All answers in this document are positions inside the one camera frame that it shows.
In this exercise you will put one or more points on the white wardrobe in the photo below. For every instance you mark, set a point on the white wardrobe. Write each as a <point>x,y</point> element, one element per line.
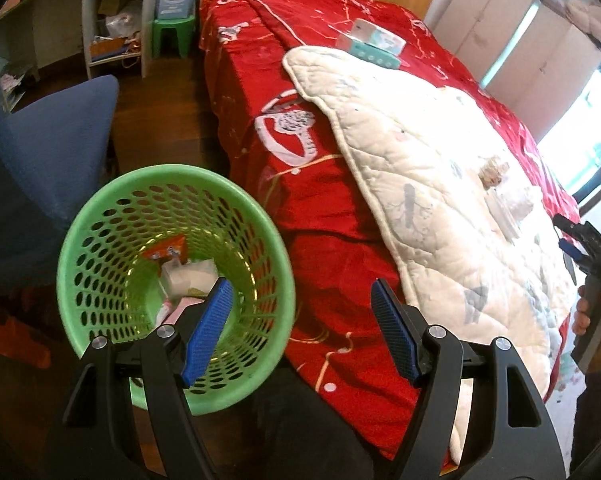
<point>523,54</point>

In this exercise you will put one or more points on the white paper cup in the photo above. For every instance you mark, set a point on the white paper cup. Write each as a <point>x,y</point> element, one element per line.
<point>193,279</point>

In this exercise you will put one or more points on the white quilted blanket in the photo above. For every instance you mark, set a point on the white quilted blanket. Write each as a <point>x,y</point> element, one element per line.
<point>410,153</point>

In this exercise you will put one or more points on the green plastic stool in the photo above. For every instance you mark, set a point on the green plastic stool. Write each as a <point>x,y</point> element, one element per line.
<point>179,30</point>

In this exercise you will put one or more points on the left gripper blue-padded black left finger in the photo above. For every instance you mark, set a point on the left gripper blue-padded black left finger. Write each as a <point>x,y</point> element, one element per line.
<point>94,435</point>

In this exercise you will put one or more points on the clear plastic bag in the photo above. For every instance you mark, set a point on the clear plastic bag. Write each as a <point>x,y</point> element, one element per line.
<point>510,203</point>

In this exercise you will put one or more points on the pink snack wrapper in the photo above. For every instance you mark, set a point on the pink snack wrapper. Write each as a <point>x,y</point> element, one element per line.
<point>169,313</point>

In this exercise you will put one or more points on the white tissue pack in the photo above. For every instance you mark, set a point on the white tissue pack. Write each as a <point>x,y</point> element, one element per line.
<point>377,36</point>

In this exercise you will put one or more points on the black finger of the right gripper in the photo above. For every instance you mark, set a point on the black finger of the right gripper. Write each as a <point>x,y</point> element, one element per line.
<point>581,241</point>

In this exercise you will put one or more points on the orange snack wrapper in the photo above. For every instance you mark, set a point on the orange snack wrapper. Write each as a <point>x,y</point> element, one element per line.
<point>167,249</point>

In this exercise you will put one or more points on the green plastic waste basket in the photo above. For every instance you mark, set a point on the green plastic waste basket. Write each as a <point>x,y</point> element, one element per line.
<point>107,288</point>

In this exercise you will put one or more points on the white shelf desk unit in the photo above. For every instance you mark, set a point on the white shelf desk unit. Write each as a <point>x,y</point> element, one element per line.
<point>38,33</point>

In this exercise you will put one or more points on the red patterned bedspread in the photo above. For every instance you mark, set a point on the red patterned bedspread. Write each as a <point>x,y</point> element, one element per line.
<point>278,148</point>

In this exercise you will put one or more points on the blue office chair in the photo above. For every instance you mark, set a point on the blue office chair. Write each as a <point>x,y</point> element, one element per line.
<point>52,158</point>

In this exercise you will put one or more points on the teal tissue box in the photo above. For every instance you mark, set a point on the teal tissue box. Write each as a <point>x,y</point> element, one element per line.
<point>367,53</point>

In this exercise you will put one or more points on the tissue with peel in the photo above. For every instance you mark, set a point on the tissue with peel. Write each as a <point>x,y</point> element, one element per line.
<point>494,172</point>

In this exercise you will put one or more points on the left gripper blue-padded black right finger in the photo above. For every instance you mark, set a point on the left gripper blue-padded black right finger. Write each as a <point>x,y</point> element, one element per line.
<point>509,434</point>

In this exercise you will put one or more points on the window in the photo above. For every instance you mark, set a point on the window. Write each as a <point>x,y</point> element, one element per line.
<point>572,147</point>

